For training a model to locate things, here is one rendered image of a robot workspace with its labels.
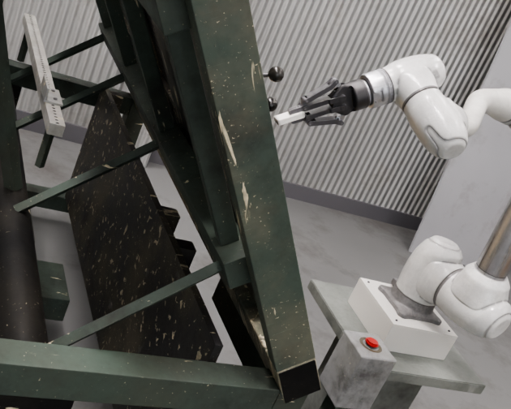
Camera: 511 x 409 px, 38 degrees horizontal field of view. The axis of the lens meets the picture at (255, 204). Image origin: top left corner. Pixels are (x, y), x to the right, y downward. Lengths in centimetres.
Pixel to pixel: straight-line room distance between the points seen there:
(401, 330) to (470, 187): 346
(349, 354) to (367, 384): 10
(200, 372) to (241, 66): 82
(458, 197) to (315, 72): 148
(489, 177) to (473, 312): 358
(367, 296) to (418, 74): 99
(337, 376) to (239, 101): 92
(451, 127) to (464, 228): 422
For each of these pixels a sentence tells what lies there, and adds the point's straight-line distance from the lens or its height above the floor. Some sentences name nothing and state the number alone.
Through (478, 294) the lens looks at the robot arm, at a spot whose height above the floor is 108.
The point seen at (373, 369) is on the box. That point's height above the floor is 89.
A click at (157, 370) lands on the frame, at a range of 186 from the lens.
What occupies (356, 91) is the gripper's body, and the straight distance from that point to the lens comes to 183.
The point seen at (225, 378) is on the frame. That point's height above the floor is 79.
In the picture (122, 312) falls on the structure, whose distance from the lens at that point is 182.
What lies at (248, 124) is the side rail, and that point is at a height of 146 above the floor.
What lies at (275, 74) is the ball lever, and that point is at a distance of 174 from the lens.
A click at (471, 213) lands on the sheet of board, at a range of 597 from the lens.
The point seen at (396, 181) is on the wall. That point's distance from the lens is 603.
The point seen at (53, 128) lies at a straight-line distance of 242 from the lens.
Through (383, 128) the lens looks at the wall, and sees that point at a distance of 576.
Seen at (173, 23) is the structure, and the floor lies 160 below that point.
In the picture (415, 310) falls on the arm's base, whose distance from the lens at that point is 257.
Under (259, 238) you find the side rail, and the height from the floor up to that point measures 121.
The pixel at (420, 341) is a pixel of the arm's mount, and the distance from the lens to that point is 257.
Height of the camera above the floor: 186
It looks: 21 degrees down
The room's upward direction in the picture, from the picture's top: 24 degrees clockwise
